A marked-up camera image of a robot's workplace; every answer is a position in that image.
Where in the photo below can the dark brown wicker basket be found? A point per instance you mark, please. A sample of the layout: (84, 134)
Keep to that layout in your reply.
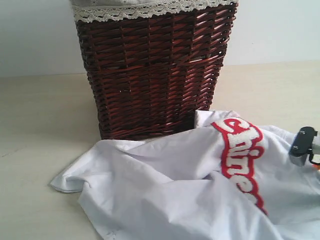
(150, 75)

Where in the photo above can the white t-shirt red lettering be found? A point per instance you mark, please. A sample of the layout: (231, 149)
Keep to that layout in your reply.
(226, 179)

